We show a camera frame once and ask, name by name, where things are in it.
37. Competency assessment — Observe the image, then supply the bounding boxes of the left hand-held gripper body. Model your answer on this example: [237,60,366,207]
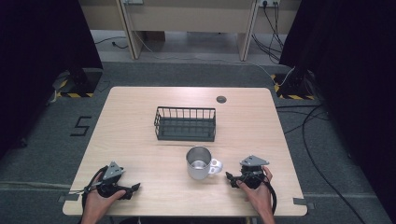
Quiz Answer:
[96,161,134,201]

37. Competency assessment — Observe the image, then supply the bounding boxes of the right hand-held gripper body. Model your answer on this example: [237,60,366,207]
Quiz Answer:
[236,154,271,190]

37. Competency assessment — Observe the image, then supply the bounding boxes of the metal cup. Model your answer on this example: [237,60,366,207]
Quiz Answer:
[185,146,224,181]

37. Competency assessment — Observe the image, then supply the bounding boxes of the black wire basket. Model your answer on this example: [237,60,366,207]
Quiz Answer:
[153,105,217,143]

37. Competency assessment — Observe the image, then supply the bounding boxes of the person's right hand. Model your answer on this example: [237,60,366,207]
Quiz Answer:
[236,165,275,216]

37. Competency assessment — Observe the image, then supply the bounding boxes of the person's left hand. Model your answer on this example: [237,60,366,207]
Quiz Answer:
[83,171,127,218]

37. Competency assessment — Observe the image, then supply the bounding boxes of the black stand base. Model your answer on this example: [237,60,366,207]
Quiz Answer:
[55,68,104,99]
[271,66,317,101]

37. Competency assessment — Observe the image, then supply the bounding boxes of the black curtain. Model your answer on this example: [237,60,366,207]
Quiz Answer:
[0,0,104,160]
[279,0,396,216]

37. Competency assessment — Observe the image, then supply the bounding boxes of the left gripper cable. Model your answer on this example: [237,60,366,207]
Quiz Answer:
[72,165,109,218]

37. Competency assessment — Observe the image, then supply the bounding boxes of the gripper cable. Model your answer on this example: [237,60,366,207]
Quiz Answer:
[72,165,109,218]
[262,175,278,216]

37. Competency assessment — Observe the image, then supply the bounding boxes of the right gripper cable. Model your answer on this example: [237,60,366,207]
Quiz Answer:
[262,175,278,216]

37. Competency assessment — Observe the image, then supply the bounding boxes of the black floor cable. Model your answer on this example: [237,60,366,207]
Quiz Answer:
[276,104,367,224]
[93,35,129,50]

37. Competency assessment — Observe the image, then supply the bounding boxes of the bundle of black cables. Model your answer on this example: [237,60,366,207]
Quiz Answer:
[251,0,285,65]

